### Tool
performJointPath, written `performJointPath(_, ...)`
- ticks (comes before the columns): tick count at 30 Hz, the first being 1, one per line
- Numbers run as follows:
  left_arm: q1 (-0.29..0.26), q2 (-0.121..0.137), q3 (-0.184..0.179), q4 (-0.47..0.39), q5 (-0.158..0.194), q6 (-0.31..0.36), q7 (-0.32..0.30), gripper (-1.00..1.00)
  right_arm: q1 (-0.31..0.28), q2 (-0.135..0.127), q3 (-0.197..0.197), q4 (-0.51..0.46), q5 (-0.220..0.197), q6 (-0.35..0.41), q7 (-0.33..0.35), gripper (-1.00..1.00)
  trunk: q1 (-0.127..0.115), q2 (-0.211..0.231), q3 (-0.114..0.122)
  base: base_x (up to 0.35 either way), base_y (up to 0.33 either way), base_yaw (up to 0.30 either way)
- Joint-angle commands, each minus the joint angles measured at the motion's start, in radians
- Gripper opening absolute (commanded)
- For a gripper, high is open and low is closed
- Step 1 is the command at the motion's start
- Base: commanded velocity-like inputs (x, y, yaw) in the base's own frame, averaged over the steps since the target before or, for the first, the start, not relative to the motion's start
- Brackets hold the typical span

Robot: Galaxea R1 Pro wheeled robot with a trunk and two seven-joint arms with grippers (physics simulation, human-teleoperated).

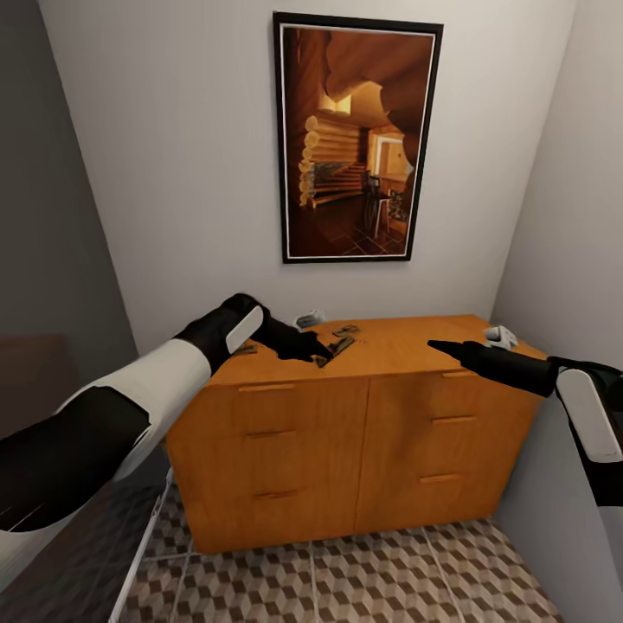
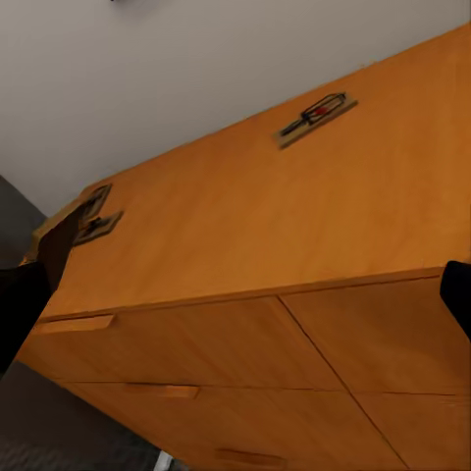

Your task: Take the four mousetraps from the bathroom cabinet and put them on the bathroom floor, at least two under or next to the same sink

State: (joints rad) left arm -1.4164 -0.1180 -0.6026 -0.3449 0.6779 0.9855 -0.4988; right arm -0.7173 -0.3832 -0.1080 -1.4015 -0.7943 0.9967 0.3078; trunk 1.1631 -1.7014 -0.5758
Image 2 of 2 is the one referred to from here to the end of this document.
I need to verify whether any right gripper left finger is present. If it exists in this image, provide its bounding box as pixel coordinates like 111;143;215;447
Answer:
0;261;52;380

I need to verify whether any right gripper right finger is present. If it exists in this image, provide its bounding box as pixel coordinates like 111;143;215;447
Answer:
440;261;471;340

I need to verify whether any mousetrap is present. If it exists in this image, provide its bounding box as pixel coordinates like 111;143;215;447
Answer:
24;195;86;293
79;183;113;226
272;91;358;150
69;210;123;250

